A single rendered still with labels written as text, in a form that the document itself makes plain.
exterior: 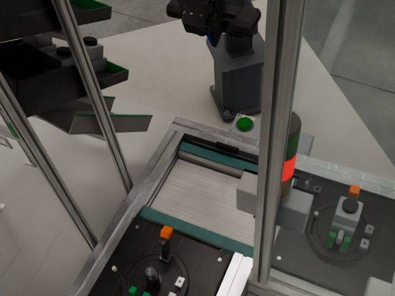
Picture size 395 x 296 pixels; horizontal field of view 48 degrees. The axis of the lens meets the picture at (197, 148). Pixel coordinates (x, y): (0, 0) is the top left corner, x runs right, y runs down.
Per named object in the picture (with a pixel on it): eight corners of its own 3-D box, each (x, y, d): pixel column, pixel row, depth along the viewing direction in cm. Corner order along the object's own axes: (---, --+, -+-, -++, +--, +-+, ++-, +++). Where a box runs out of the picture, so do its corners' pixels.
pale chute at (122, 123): (109, 111, 120) (114, 96, 119) (147, 131, 114) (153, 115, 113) (25, 110, 95) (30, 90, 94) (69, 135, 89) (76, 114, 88)
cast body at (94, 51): (93, 63, 101) (94, 33, 97) (106, 70, 99) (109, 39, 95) (62, 71, 95) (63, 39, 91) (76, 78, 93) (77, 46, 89)
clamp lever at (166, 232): (163, 251, 93) (164, 224, 89) (171, 255, 93) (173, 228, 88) (154, 263, 90) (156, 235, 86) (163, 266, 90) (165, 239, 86)
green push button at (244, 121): (240, 120, 119) (240, 114, 117) (254, 124, 118) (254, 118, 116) (234, 130, 117) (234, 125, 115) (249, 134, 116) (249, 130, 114)
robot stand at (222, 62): (253, 77, 141) (255, 25, 125) (271, 110, 132) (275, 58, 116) (209, 89, 139) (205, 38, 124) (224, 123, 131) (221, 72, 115)
